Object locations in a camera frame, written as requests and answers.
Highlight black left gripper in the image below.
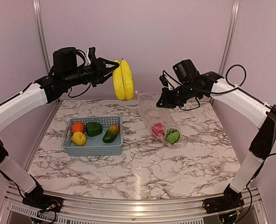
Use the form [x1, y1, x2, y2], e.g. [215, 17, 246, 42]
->
[63, 55, 119, 87]

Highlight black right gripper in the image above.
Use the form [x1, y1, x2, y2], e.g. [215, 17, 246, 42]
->
[156, 80, 201, 108]

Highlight yellow toy bananas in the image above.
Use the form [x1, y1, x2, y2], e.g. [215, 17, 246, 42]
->
[113, 59, 134, 101]

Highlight clear zip top bag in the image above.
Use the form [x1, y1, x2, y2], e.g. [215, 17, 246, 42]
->
[135, 91, 183, 148]

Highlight red toy strawberry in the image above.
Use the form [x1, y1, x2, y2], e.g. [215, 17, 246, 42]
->
[151, 123, 164, 136]

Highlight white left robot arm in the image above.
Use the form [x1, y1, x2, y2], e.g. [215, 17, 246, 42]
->
[0, 56, 119, 208]

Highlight green toy pepper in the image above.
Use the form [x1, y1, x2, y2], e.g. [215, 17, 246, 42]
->
[85, 122, 103, 137]

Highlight green orange toy mango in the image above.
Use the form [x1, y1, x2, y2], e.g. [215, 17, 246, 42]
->
[102, 126, 120, 143]

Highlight orange toy fruit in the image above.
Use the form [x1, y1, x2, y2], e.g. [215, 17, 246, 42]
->
[71, 122, 85, 134]

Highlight yellow toy lemon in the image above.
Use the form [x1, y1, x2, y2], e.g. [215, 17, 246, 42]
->
[71, 132, 86, 146]

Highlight grey plastic basket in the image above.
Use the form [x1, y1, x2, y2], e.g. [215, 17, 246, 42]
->
[62, 116, 123, 156]

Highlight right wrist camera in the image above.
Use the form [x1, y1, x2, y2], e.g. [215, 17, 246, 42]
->
[159, 59, 200, 90]

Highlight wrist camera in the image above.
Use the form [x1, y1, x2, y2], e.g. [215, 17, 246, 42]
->
[53, 47, 96, 72]
[159, 59, 200, 90]

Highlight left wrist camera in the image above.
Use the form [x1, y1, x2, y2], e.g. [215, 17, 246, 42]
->
[53, 47, 96, 72]

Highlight right aluminium frame post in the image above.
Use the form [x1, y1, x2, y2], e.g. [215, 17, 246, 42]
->
[219, 0, 240, 75]

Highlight aluminium frame post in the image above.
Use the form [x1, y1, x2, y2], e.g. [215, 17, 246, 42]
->
[219, 0, 240, 75]
[33, 0, 51, 72]

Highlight left aluminium frame post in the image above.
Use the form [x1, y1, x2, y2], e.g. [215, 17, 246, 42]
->
[33, 0, 51, 72]

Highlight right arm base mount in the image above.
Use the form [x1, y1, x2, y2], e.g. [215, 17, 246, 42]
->
[202, 196, 245, 214]

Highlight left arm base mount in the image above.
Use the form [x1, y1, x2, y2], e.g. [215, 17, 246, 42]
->
[22, 194, 63, 213]

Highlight aluminium front rail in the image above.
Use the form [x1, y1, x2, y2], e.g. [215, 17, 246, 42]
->
[0, 184, 270, 224]

